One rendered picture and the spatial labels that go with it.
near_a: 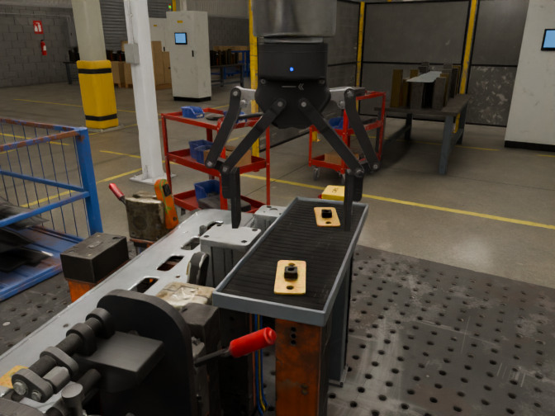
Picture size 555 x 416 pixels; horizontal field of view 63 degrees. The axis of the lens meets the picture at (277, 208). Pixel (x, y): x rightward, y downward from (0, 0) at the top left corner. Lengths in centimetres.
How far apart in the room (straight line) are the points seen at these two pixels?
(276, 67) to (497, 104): 746
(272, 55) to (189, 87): 1078
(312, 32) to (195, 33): 1060
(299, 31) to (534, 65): 658
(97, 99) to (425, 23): 535
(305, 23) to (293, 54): 3
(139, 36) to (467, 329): 413
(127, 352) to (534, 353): 108
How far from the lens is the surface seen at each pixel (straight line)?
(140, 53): 484
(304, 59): 48
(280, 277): 58
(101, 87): 798
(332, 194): 90
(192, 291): 73
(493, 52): 785
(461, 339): 134
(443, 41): 795
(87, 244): 107
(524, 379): 127
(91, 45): 797
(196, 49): 1108
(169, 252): 104
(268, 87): 51
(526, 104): 704
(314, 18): 48
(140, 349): 49
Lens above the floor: 145
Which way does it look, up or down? 21 degrees down
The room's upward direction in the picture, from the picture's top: straight up
